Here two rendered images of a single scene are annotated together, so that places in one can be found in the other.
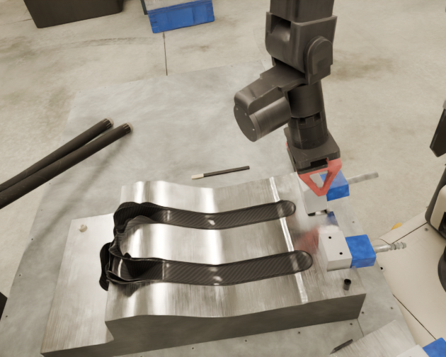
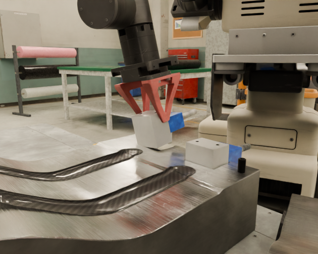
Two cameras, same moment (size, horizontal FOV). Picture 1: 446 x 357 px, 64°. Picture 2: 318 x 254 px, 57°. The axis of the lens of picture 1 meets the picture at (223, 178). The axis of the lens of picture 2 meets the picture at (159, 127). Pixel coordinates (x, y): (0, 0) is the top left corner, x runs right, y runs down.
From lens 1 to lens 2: 41 cm
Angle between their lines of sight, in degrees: 50
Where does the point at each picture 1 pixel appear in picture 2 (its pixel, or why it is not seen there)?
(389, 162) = not seen: hidden behind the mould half
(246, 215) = (89, 168)
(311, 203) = (158, 133)
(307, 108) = (144, 13)
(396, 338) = (309, 202)
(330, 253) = (208, 146)
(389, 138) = not seen: hidden behind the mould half
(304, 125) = (144, 32)
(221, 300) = (119, 225)
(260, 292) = (163, 203)
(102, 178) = not seen: outside the picture
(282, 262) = (163, 180)
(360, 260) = (233, 152)
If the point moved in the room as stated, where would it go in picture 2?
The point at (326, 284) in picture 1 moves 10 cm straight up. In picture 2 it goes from (222, 175) to (226, 96)
